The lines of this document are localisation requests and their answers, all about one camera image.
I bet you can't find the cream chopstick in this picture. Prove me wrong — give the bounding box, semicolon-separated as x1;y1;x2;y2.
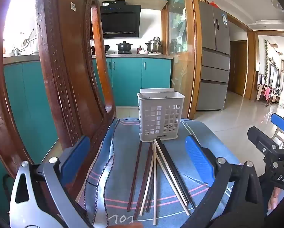
138;147;156;216
153;139;190;216

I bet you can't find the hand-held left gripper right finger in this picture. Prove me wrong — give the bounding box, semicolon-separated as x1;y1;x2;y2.
185;135;268;228

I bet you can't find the grey refrigerator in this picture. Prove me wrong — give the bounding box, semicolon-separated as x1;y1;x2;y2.
195;0;231;112

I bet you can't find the teal base cabinet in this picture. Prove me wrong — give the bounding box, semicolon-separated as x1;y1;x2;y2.
3;60;60;174
92;57;173;107

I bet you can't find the dark brown chopstick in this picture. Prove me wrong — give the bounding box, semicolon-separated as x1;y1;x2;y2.
133;142;154;216
145;171;155;214

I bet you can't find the person's right hand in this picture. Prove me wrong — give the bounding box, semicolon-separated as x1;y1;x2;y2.
267;187;279;211

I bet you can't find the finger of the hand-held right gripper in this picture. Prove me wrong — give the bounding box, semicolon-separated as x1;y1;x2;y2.
247;127;279;156
270;113;284;135

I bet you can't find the person's left hand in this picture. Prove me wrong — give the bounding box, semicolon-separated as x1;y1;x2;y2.
109;221;143;228

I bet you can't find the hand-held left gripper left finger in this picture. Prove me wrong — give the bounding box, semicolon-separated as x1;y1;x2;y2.
9;135;95;228

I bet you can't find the carved wooden chair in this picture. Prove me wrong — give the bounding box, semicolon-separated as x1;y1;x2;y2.
0;0;117;209

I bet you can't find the stainless steel pot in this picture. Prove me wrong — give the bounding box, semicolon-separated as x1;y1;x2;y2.
145;37;162;52

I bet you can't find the black range hood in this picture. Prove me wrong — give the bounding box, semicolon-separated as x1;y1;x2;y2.
99;0;142;39

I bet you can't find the blue striped cloth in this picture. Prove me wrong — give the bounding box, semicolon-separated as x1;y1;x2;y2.
84;117;242;228

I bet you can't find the brown wooden door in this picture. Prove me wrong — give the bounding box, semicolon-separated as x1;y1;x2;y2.
229;40;248;97

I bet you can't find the dish rack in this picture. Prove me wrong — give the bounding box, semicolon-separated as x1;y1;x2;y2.
12;29;39;56

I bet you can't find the green vine garland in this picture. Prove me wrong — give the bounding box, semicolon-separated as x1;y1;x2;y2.
264;40;269;76

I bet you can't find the black wok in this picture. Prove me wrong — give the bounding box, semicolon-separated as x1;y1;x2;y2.
91;45;111;54

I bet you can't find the chair draped with clothes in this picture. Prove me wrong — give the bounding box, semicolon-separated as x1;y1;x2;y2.
256;71;281;107

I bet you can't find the ceiling lamp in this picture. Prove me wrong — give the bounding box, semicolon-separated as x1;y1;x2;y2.
270;0;284;10

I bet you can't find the black chopstick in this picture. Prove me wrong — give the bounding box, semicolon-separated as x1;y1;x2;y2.
159;139;196;211
156;138;189;206

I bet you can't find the grey plastic utensil basket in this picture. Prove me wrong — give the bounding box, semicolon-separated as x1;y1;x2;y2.
137;88;185;143

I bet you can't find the black cooking pot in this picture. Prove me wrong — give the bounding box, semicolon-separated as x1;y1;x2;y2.
116;41;133;52

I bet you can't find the wood framed glass door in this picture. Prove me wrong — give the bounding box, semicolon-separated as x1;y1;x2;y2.
161;0;203;120

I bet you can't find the reddish brown chopstick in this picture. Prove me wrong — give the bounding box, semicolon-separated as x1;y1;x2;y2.
127;142;143;213

